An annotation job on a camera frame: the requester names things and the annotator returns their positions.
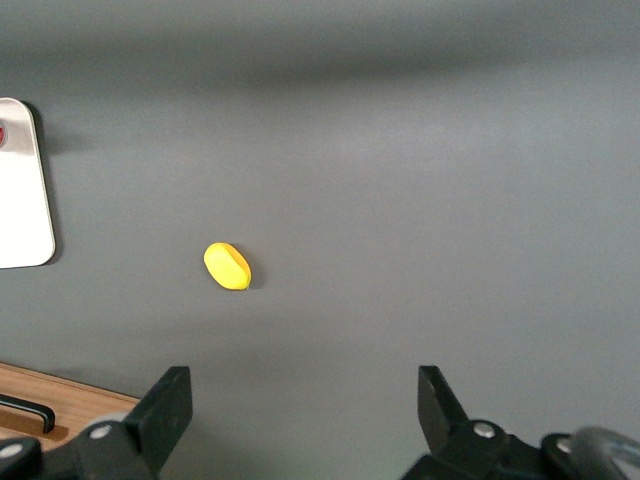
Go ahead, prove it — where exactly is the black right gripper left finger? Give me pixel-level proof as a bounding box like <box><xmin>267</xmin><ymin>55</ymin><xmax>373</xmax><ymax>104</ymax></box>
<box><xmin>0</xmin><ymin>365</ymin><xmax>194</xmax><ymax>480</ymax></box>

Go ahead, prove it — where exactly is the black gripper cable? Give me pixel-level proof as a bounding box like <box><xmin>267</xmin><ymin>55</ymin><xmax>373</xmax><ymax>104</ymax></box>
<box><xmin>568</xmin><ymin>425</ymin><xmax>640</xmax><ymax>480</ymax></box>

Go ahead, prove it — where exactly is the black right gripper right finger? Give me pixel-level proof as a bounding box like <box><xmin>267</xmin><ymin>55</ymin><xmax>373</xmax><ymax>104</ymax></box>
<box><xmin>402</xmin><ymin>365</ymin><xmax>592</xmax><ymax>480</ymax></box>

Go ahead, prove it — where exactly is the yellow sponge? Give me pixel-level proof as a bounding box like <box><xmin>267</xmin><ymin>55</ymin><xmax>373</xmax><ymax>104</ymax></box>
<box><xmin>202</xmin><ymin>242</ymin><xmax>253</xmax><ymax>291</ymax></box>

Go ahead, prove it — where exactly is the beige plastic tray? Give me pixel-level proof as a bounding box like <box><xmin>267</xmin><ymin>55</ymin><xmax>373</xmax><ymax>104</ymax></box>
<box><xmin>0</xmin><ymin>97</ymin><xmax>57</xmax><ymax>271</ymax></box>

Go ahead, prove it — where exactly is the black drawer handle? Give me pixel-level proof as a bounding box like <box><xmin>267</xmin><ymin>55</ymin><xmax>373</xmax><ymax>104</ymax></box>
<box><xmin>0</xmin><ymin>393</ymin><xmax>57</xmax><ymax>435</ymax></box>

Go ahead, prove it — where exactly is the wooden drawer front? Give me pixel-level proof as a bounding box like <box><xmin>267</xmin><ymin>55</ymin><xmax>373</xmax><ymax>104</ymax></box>
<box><xmin>0</xmin><ymin>372</ymin><xmax>129</xmax><ymax>452</ymax></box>

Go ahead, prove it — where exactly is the wooden drawer cabinet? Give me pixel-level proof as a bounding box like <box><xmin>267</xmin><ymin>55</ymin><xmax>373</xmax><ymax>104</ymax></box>
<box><xmin>0</xmin><ymin>360</ymin><xmax>141</xmax><ymax>454</ymax></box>

